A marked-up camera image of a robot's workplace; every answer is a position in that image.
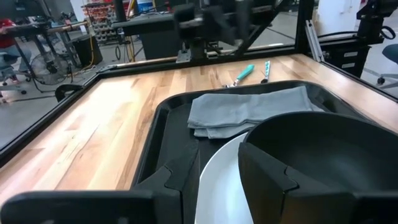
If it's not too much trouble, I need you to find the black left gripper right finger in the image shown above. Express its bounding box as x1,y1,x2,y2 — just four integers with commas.
238,142,357,224

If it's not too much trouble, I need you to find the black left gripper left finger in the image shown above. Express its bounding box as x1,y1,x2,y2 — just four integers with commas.
132,140,201,224

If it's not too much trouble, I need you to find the white round plate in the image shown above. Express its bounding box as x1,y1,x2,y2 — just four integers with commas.
194,131,255,224

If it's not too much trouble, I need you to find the spoon with solid teal handle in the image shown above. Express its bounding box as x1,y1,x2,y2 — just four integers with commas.
221,63,256,89

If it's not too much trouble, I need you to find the knife with striped teal handle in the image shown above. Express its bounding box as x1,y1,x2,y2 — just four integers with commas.
260,60,272,85

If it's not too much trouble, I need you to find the black bowl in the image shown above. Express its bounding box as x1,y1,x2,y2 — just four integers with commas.
241,111,398,224

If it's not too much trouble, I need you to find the grey cloth napkin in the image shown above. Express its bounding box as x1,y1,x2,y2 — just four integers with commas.
187,85,326,140

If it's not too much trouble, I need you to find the black plastic tray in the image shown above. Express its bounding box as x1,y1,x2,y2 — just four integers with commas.
129,80,376,224

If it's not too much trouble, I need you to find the black workbench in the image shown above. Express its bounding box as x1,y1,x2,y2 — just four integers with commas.
111,14,184,60

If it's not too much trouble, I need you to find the blue and white container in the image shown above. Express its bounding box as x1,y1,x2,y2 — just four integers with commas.
136,0,155,13

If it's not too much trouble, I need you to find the red parts bin shelf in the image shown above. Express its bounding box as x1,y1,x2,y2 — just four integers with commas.
81,0,125,44

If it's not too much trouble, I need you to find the white building pillar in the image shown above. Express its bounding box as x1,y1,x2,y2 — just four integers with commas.
316,0,361,35

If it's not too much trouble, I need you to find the black floor box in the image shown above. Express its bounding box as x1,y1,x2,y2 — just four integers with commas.
70,33,104,68

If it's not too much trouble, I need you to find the black drawer cabinet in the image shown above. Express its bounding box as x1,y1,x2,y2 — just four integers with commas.
319,34,373,78

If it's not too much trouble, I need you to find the wooden top desk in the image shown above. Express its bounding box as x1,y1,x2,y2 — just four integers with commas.
0,20,91,94

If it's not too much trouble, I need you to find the black floor fan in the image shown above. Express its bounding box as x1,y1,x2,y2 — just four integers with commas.
30,51,72,86

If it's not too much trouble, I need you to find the blue office chair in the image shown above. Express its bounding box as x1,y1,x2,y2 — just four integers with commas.
376,43,398,91

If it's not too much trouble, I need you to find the person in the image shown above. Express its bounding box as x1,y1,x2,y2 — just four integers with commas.
0,17,32,94

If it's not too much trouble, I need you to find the black aluminium table frame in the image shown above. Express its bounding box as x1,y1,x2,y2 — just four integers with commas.
0,0,398,169

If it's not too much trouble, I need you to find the silver aluminium rail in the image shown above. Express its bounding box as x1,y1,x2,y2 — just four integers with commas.
304,19,325,63

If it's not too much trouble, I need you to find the black frame bracket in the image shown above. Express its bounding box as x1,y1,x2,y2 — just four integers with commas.
54,83,84,103

